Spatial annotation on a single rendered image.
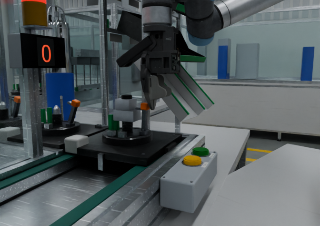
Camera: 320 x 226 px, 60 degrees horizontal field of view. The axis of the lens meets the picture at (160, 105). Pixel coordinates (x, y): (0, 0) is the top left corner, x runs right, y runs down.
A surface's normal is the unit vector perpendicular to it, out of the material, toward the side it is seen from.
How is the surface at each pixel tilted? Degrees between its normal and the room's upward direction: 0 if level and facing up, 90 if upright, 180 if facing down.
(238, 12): 108
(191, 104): 90
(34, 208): 0
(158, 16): 90
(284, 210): 0
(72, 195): 0
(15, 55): 90
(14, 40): 90
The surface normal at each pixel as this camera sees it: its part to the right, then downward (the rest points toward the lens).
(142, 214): 0.92, 0.06
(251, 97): -0.42, 0.13
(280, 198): 0.00, -0.99
